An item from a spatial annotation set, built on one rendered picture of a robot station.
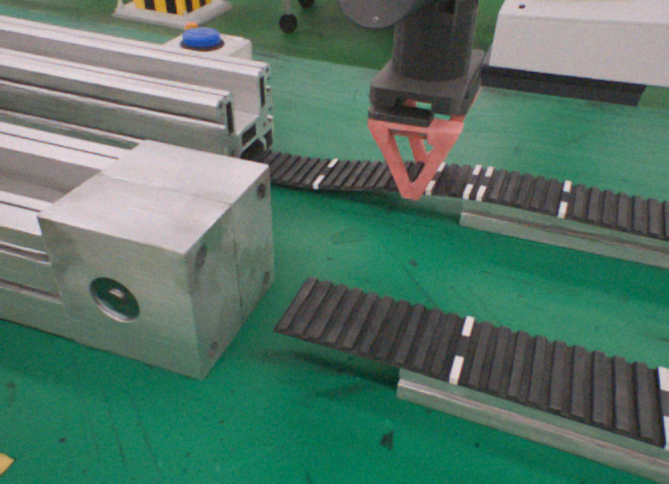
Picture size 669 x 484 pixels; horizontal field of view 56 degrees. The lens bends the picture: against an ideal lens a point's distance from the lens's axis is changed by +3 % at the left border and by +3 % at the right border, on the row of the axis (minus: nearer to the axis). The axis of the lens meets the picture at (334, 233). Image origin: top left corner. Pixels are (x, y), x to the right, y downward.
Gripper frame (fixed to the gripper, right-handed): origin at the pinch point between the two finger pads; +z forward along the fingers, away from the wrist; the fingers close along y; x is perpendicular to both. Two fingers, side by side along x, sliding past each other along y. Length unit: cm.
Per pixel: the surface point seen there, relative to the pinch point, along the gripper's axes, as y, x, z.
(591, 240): 2.0, 13.9, 1.9
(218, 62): -3.2, -20.0, -5.8
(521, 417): 20.5, 10.8, 2.1
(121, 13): -251, -227, 76
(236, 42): -15.5, -24.9, -3.4
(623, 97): -36.9, 17.1, 5.3
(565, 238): 2.0, 12.1, 2.2
